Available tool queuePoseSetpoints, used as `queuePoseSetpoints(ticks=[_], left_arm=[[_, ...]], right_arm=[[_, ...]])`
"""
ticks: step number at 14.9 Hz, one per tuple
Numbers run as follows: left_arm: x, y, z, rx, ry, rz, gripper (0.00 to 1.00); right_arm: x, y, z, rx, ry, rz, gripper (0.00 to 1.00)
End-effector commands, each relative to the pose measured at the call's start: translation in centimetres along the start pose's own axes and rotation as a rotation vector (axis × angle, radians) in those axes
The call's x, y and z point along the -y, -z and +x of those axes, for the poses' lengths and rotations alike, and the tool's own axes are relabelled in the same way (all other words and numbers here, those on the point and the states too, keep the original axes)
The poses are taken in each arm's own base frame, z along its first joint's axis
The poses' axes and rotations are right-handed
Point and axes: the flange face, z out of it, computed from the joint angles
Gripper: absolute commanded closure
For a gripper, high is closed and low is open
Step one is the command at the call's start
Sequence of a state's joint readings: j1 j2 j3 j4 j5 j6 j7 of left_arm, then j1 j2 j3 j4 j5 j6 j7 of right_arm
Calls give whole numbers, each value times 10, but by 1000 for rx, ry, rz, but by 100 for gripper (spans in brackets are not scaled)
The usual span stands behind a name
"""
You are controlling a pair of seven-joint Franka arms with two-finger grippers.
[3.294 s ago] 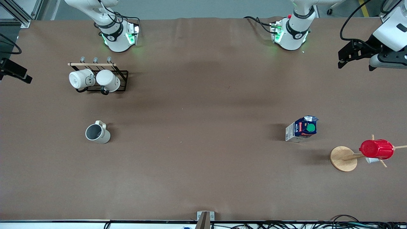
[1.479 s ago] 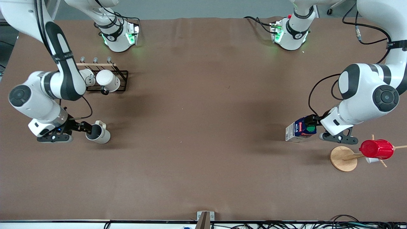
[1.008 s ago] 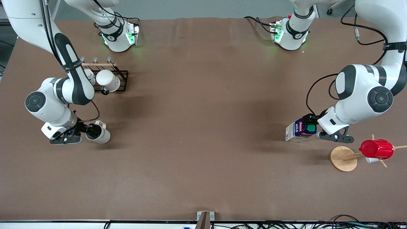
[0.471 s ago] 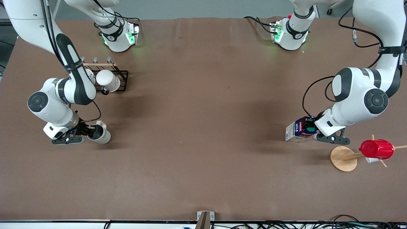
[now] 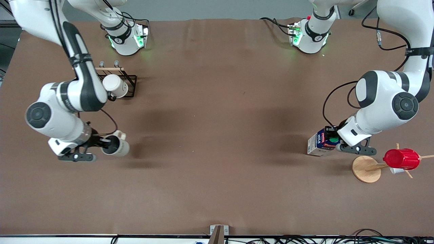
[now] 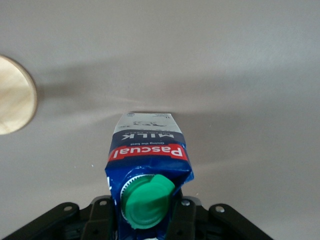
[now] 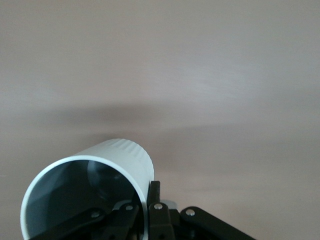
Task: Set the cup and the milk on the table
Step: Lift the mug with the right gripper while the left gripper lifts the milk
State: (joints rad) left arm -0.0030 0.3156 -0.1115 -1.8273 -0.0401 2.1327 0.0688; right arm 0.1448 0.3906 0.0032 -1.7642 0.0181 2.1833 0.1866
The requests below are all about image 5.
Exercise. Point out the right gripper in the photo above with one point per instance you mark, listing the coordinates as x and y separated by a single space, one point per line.
95 140

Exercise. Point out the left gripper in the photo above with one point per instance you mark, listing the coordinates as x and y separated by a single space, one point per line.
330 131

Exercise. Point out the cream mug with grey inside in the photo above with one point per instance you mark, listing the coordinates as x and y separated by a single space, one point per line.
118 147

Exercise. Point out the blue and white milk carton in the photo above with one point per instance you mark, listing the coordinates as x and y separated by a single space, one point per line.
317 144

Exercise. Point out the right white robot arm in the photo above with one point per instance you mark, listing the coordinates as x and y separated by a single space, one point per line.
84 88

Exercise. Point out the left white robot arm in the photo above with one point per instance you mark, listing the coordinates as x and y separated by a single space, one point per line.
383 98

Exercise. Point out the small white cup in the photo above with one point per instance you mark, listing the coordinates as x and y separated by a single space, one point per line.
396 171

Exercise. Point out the red plastic cup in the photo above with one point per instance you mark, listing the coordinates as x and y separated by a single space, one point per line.
401 159

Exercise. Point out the wooden mug tree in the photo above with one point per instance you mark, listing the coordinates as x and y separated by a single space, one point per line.
364 169

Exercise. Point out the white edge rail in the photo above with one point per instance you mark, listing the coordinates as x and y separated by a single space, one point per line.
51 240

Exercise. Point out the grey metal camera bracket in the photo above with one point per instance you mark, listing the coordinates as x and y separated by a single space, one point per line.
217 235

